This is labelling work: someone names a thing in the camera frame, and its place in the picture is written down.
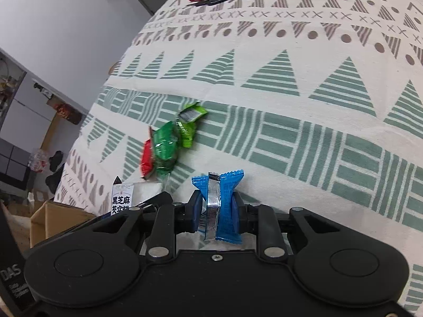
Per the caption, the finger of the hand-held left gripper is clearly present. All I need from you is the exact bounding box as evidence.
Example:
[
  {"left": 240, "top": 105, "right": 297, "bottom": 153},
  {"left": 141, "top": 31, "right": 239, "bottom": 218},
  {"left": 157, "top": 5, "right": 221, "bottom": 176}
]
[{"left": 137, "top": 192, "right": 174, "bottom": 211}]

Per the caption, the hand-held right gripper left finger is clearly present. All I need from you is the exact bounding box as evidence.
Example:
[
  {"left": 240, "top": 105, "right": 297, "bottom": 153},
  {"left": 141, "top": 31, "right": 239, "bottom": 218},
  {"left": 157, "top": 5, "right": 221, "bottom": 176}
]
[{"left": 88, "top": 192, "right": 205, "bottom": 262}]

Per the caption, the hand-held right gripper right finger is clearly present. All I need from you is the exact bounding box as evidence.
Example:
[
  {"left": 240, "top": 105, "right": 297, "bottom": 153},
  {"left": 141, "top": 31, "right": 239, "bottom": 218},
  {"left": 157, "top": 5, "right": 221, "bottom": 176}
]
[{"left": 231, "top": 194, "right": 365, "bottom": 261}]

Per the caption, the blue snack packet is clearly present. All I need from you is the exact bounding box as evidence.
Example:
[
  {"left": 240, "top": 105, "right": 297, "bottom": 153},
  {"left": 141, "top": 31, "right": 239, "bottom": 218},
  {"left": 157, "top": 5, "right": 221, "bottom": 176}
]
[{"left": 192, "top": 169, "right": 244, "bottom": 243}]

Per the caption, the white packet black label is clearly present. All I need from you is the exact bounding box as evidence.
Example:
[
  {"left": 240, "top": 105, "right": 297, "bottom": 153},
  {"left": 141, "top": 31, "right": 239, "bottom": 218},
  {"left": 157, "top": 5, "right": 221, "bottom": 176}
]
[{"left": 110, "top": 176, "right": 166, "bottom": 217}]

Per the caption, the brown cardboard box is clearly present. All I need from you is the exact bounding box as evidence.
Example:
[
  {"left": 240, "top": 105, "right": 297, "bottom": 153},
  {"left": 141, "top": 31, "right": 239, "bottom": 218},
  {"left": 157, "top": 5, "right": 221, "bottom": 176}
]
[{"left": 30, "top": 201, "right": 97, "bottom": 249}]

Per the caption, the red snack packet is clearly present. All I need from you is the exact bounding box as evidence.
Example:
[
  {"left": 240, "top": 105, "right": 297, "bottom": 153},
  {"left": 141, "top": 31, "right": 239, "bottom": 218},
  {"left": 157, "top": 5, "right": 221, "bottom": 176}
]
[{"left": 140, "top": 139, "right": 156, "bottom": 177}]

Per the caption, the dark green snack packet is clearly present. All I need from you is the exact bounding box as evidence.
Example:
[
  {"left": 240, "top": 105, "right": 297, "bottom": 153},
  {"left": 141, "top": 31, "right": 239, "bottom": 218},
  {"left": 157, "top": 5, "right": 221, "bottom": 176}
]
[{"left": 149, "top": 122, "right": 179, "bottom": 175}]

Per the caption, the light green snack packet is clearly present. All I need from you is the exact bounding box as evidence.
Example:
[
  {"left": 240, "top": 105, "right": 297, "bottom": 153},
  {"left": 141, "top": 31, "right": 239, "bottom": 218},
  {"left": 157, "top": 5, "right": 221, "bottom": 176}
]
[{"left": 177, "top": 102, "right": 209, "bottom": 149}]

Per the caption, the black shoe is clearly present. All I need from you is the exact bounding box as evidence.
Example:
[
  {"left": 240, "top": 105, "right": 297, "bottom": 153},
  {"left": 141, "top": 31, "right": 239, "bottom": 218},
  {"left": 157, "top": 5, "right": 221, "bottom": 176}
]
[
  {"left": 48, "top": 150, "right": 65, "bottom": 174},
  {"left": 46, "top": 172, "right": 63, "bottom": 194}
]

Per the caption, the black grid sliding door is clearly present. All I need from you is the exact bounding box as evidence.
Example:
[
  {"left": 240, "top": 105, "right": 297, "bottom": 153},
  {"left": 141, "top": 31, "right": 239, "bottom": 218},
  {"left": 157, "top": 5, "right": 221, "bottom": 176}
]
[{"left": 0, "top": 137, "right": 32, "bottom": 189}]

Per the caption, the pink plastic bag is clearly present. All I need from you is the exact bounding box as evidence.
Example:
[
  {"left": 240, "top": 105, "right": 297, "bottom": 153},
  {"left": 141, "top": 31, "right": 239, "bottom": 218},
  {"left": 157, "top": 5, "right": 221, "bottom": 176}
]
[{"left": 29, "top": 148, "right": 50, "bottom": 172}]

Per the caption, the patterned bed blanket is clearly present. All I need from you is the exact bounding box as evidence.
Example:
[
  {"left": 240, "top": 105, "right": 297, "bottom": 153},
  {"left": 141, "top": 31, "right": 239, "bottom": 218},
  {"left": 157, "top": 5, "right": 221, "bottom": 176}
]
[{"left": 54, "top": 0, "right": 423, "bottom": 313}]

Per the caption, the white lower cabinet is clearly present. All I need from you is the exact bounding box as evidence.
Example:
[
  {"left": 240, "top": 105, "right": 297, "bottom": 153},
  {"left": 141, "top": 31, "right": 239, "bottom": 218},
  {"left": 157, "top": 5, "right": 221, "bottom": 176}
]
[{"left": 0, "top": 73, "right": 57, "bottom": 146}]

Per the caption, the cluttered kitchen counter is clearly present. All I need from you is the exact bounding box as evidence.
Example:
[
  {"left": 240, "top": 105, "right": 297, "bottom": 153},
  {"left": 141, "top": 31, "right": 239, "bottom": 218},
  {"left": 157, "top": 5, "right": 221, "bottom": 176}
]
[{"left": 0, "top": 56, "right": 27, "bottom": 119}]

